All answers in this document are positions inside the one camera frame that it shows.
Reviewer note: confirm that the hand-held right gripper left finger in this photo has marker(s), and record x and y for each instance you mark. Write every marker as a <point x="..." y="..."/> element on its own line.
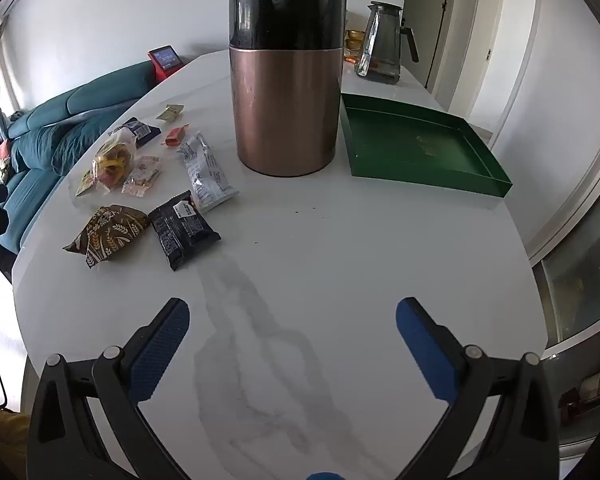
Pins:
<point x="160" y="350"/>

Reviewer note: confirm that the teal sofa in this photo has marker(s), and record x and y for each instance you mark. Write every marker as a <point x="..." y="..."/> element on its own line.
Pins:
<point x="45" y="140"/>

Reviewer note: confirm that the copper trash can black lid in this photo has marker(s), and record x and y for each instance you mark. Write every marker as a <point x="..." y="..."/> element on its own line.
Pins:
<point x="285" y="110"/>

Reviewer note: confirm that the small orange item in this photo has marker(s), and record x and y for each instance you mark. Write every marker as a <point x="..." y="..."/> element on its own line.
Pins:
<point x="352" y="60"/>

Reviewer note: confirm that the stack of gold bowls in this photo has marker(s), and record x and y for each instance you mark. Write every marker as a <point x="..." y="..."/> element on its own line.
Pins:
<point x="354" y="40"/>

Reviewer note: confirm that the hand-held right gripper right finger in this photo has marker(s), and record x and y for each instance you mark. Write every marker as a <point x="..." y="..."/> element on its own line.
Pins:
<point x="425" y="355"/>

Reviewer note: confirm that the red smart display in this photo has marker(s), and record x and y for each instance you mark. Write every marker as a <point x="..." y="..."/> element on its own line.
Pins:
<point x="165" y="57"/>

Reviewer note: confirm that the black snack packet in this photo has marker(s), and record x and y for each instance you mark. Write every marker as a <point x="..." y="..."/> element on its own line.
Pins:
<point x="182" y="227"/>

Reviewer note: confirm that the small beige packet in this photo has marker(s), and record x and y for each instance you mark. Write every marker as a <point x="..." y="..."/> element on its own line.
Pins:
<point x="170" y="113"/>

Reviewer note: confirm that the brown wheat-print snack packet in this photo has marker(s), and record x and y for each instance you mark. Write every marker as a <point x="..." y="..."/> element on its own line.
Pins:
<point x="107" y="232"/>

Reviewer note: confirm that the grey glass pitcher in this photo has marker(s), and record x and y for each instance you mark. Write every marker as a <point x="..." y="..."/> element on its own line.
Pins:
<point x="380" y="45"/>

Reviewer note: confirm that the dark blue snack packet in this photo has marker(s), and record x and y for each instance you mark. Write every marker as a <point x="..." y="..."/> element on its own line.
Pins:
<point x="142" y="130"/>

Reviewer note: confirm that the green tray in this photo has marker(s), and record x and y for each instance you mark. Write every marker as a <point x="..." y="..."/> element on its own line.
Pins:
<point x="410" y="145"/>

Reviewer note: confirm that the pink candy packet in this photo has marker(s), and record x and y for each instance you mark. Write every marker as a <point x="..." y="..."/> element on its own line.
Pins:
<point x="141" y="175"/>

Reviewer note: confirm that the white snack packet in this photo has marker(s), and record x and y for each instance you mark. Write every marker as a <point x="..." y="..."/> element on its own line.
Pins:
<point x="205" y="170"/>

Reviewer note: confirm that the small red candy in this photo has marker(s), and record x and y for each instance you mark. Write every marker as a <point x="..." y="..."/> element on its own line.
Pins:
<point x="174" y="135"/>

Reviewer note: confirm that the sliding glass door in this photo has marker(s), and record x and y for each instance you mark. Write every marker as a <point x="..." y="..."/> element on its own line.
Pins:
<point x="575" y="270"/>

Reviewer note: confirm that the clear snack bag yellow label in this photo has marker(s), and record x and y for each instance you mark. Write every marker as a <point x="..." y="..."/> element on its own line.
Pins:
<point x="111" y="160"/>

